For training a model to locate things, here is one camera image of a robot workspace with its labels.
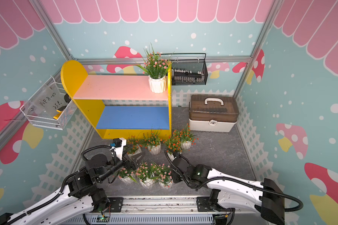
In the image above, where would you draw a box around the yellow utility knife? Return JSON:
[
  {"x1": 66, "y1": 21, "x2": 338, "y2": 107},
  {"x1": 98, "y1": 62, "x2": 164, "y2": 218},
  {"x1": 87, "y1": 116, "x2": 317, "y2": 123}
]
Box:
[{"x1": 54, "y1": 110, "x2": 62, "y2": 120}]

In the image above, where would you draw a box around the pink flower pot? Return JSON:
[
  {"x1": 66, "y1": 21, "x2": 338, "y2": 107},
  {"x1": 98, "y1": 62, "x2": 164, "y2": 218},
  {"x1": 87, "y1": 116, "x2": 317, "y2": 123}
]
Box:
[
  {"x1": 135, "y1": 162, "x2": 159, "y2": 189},
  {"x1": 118, "y1": 167, "x2": 137, "y2": 184},
  {"x1": 154, "y1": 164, "x2": 173, "y2": 189},
  {"x1": 136, "y1": 45, "x2": 172, "y2": 94}
]

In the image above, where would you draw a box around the red flower pot left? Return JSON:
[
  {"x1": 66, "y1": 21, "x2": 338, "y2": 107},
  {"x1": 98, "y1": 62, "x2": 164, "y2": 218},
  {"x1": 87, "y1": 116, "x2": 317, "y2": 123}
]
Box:
[{"x1": 127, "y1": 136, "x2": 142, "y2": 157}]

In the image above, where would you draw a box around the brown lidded storage box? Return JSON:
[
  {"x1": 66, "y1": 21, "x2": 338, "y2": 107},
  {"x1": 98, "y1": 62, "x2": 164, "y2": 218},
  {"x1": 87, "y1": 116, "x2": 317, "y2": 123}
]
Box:
[{"x1": 189, "y1": 94, "x2": 239, "y2": 132}]

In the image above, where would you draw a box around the red flower pot front right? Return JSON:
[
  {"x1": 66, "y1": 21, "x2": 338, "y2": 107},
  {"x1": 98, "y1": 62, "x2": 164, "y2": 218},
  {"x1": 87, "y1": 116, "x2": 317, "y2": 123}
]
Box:
[{"x1": 164, "y1": 130, "x2": 183, "y2": 161}]

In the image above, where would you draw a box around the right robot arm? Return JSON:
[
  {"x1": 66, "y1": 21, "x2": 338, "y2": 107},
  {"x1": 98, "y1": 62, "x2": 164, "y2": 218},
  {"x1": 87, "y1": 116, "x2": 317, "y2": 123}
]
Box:
[{"x1": 165, "y1": 148, "x2": 304, "y2": 225}]

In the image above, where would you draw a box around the red flower pot back right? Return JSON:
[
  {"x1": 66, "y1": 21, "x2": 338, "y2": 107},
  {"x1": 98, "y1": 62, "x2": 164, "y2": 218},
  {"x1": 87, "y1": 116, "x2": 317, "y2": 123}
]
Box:
[{"x1": 174, "y1": 124, "x2": 197, "y2": 151}]

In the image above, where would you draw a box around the metal base rail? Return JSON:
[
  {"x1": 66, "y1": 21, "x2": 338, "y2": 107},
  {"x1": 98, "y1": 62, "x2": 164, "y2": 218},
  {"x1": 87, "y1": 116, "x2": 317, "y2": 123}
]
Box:
[{"x1": 59, "y1": 194, "x2": 274, "y2": 225}]

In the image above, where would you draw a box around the white wire wall basket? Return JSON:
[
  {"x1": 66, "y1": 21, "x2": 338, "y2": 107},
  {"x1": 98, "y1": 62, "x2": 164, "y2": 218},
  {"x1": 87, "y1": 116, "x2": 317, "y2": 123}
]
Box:
[{"x1": 20, "y1": 77, "x2": 77, "y2": 130}]

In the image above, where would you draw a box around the black tape roll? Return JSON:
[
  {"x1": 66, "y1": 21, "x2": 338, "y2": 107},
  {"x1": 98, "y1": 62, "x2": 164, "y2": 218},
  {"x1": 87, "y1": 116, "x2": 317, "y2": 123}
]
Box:
[{"x1": 64, "y1": 94, "x2": 71, "y2": 105}]

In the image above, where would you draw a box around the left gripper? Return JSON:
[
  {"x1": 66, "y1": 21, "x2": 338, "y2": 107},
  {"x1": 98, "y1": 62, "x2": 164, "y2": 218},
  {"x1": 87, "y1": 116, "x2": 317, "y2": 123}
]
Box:
[{"x1": 98, "y1": 152, "x2": 146, "y2": 183}]

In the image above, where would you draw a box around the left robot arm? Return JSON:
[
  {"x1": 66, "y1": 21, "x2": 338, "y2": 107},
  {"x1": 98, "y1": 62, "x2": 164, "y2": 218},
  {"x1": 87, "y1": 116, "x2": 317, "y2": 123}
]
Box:
[{"x1": 0, "y1": 138, "x2": 145, "y2": 225}]

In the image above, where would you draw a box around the yellow rack with coloured shelves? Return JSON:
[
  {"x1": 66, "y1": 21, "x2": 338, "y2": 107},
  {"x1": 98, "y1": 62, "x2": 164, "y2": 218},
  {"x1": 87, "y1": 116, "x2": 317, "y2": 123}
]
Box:
[{"x1": 61, "y1": 61, "x2": 172, "y2": 139}]

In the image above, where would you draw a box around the red flower pot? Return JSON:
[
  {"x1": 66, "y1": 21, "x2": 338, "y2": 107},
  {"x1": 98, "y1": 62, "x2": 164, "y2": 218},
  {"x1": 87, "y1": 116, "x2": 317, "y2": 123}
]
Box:
[
  {"x1": 143, "y1": 130, "x2": 162, "y2": 155},
  {"x1": 164, "y1": 130, "x2": 183, "y2": 161},
  {"x1": 127, "y1": 136, "x2": 142, "y2": 157},
  {"x1": 174, "y1": 124, "x2": 197, "y2": 151}
]

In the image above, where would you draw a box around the red flower pot middle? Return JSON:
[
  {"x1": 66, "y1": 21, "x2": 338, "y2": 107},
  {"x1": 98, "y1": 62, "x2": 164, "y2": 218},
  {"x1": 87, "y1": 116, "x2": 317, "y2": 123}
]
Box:
[{"x1": 143, "y1": 130, "x2": 162, "y2": 155}]

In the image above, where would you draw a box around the black wire mesh basket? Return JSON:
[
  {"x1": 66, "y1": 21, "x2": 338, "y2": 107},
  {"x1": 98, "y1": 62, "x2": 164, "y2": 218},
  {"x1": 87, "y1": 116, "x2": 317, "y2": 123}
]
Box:
[{"x1": 161, "y1": 53, "x2": 208, "y2": 86}]

